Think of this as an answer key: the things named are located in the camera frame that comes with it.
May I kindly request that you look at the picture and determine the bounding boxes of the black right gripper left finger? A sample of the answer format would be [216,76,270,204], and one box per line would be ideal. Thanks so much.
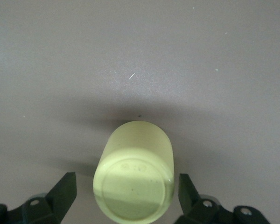
[22,172,77,224]

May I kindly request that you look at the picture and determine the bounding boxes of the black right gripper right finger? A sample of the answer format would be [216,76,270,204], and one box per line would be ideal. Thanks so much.
[175,174,236,224]

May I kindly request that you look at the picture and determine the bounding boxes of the yellow plastic cup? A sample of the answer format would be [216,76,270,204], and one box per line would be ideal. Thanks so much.
[92,120,174,224]

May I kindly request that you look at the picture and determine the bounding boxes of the brown table cover sheet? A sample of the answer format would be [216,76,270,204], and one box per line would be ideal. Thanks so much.
[0,0,280,224]

